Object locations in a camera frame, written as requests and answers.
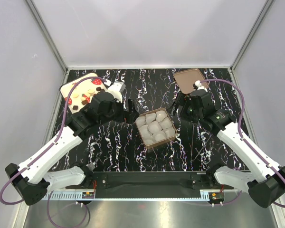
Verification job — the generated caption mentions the dark chocolate pair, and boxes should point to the dark chocolate pair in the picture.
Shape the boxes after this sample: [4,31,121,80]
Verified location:
[96,87,105,93]

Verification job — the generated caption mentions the strawberry pattern tray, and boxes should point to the strawberry pattern tray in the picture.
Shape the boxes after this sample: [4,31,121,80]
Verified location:
[60,73,112,114]

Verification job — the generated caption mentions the rose gold chocolate box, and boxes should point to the rose gold chocolate box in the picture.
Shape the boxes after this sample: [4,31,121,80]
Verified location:
[134,108,177,150]

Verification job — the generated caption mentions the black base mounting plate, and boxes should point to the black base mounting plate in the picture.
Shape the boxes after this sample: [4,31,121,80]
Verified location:
[66,171,235,199]

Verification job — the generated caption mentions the rose gold box lid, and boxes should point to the rose gold box lid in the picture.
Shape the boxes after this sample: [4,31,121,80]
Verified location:
[173,68,205,95]

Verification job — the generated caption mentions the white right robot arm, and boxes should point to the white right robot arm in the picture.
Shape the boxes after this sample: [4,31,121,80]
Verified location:
[169,90,285,208]

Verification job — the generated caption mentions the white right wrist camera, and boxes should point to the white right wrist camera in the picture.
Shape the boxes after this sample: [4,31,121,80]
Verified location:
[193,80,208,92]

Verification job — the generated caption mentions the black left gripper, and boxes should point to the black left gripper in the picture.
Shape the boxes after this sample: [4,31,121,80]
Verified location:
[99,97,139,126]

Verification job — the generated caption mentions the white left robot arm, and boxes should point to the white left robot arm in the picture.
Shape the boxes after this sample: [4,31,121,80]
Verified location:
[5,92,139,206]

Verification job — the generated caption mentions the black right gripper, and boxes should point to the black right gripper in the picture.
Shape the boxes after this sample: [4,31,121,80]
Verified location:
[167,92,203,124]

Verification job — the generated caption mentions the metal tongs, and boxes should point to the metal tongs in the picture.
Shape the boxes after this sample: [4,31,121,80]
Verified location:
[191,123,212,162]

